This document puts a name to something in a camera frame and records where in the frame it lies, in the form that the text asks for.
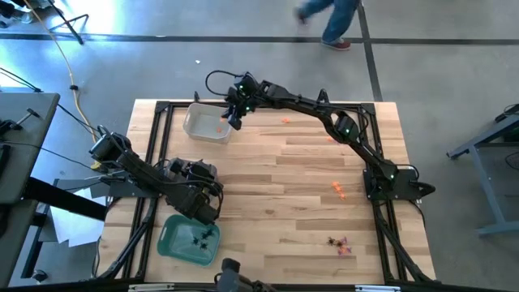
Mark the white plastic bin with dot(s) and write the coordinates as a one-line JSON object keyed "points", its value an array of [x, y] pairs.
{"points": [[200, 125]]}

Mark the purple translucent witch hat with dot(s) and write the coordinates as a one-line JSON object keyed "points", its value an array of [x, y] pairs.
{"points": [[344, 250], [343, 241]]}

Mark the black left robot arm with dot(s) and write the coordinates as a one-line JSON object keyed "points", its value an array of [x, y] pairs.
{"points": [[134, 166]]}

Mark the black aluminium table frame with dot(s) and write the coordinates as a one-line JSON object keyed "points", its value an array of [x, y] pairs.
{"points": [[161, 107]]}

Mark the person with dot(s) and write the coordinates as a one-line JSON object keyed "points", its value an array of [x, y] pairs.
{"points": [[338, 20]]}

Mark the black tripod stand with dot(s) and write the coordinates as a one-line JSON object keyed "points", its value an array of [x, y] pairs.
{"points": [[69, 25]]}

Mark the grey-blue metal table frame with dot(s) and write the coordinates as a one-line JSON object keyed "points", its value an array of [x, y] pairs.
{"points": [[482, 178]]}

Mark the white paper sheets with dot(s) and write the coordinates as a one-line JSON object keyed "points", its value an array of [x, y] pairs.
{"points": [[73, 227]]}

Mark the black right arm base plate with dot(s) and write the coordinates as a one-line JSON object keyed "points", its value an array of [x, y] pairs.
{"points": [[405, 188]]}

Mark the teal plastic bin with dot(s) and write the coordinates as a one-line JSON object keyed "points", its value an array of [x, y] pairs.
{"points": [[174, 243]]}

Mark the dark desk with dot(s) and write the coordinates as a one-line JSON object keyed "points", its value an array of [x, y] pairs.
{"points": [[28, 154]]}

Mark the black support beam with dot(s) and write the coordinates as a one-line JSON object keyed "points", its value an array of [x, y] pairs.
{"points": [[61, 198]]}

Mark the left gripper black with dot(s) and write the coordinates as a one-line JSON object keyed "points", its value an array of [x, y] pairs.
{"points": [[194, 203]]}

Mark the black clamp tool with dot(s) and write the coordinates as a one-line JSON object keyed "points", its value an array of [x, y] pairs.
{"points": [[8, 125]]}

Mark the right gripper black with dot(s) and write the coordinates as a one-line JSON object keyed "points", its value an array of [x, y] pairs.
{"points": [[243, 97]]}

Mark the black table-level camera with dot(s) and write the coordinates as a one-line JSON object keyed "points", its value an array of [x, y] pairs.
{"points": [[231, 271]]}

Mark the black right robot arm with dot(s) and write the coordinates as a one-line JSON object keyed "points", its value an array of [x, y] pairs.
{"points": [[308, 106]]}

